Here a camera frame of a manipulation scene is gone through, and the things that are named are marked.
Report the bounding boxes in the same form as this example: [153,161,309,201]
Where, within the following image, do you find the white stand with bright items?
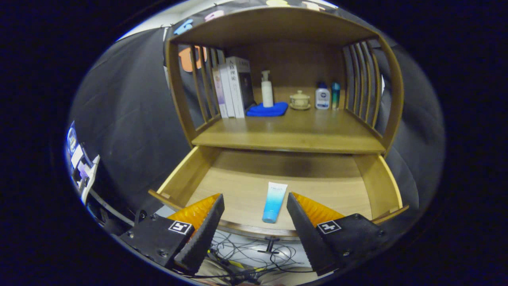
[65,121,100,205]

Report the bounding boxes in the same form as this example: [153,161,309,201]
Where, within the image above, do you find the blue folded cloth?
[246,102,289,117]

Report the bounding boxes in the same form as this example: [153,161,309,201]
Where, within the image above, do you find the wooden countertop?
[191,85,386,155]

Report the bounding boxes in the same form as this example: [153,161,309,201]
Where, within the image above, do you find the thin white book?
[218,64,235,118]

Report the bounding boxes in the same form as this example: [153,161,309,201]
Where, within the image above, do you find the wooden cabinet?
[165,6,405,155]

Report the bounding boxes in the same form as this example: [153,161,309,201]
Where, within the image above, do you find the white lotion bottle blue cap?
[315,81,331,110]

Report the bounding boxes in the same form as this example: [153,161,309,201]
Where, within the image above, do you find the pink spine book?
[212,67,229,118]

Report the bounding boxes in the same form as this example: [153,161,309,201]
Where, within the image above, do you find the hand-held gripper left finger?
[119,193,225,274]

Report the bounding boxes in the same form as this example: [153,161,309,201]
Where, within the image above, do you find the wooden drawer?
[148,145,410,255]

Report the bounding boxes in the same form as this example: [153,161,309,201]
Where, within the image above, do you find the white pump bottle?
[261,70,274,108]

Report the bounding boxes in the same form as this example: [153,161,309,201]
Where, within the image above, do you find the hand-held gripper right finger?
[286,192,391,276]

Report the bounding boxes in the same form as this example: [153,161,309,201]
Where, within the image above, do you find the thick white book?
[225,56,255,119]

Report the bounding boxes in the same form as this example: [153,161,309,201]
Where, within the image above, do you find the beige lidded teacup with saucer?
[289,90,312,110]

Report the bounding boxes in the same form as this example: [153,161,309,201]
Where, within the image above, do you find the blue gradient tube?
[262,182,288,224]

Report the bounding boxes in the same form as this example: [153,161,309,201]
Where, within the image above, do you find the black floor cables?
[198,230,314,286]

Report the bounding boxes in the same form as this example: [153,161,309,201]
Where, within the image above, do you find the black backdrop cloth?
[67,0,445,239]

